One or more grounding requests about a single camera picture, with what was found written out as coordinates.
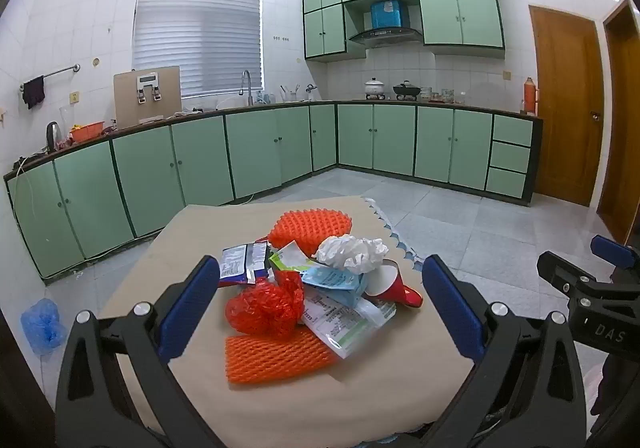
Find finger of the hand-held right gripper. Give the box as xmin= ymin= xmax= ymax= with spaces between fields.
xmin=590 ymin=235 xmax=640 ymax=274
xmin=536 ymin=251 xmax=608 ymax=301

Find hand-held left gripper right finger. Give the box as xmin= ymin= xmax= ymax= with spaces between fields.
xmin=421 ymin=254 xmax=588 ymax=448

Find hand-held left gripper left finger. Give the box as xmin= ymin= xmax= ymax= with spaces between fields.
xmin=54 ymin=254 xmax=236 ymax=448

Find red paper cup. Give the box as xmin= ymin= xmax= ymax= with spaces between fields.
xmin=362 ymin=259 xmax=423 ymax=307

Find blue silver snack packet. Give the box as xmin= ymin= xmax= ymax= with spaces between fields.
xmin=218 ymin=242 xmax=273 ymax=288

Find red mesh bag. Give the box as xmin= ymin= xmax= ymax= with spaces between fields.
xmin=225 ymin=271 xmax=306 ymax=341

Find orange foam fruit net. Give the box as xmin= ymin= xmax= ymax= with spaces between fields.
xmin=225 ymin=328 xmax=337 ymax=385
xmin=268 ymin=209 xmax=353 ymax=256

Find white printed plastic wrapper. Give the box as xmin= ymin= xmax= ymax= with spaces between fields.
xmin=302 ymin=288 xmax=397 ymax=360

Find blue milk carton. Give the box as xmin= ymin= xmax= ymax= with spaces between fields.
xmin=300 ymin=264 xmax=370 ymax=309

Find white tissue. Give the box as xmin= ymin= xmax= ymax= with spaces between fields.
xmin=312 ymin=235 xmax=390 ymax=274

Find white lace table cover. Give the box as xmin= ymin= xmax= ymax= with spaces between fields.
xmin=364 ymin=197 xmax=423 ymax=274

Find wooden door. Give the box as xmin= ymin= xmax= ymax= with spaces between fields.
xmin=529 ymin=4 xmax=606 ymax=208
xmin=597 ymin=0 xmax=640 ymax=244

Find green base cabinets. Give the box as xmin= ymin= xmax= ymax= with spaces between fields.
xmin=4 ymin=101 xmax=543 ymax=281

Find blue plastic bag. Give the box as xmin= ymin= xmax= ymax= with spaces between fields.
xmin=20 ymin=299 xmax=68 ymax=355

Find orange thermos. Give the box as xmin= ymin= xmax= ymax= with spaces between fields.
xmin=522 ymin=77 xmax=538 ymax=115

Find orange plastic basket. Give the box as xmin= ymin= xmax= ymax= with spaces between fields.
xmin=70 ymin=122 xmax=107 ymax=144

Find cardboard box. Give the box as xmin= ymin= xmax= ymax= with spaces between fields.
xmin=113 ymin=66 xmax=182 ymax=126

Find metal faucet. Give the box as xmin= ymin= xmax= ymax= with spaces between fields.
xmin=239 ymin=70 xmax=255 ymax=108

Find dark towel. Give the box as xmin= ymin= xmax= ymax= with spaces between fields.
xmin=21 ymin=77 xmax=47 ymax=110

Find white window blind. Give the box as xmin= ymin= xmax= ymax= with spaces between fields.
xmin=132 ymin=0 xmax=263 ymax=99

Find black range hood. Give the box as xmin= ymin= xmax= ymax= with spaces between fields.
xmin=348 ymin=0 xmax=423 ymax=48

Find blue box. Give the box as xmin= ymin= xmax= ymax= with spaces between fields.
xmin=370 ymin=0 xmax=405 ymax=29

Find green wall cabinets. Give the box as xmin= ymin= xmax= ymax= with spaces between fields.
xmin=301 ymin=0 xmax=506 ymax=63

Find metal towel rail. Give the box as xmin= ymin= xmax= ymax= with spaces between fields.
xmin=20 ymin=64 xmax=81 ymax=92

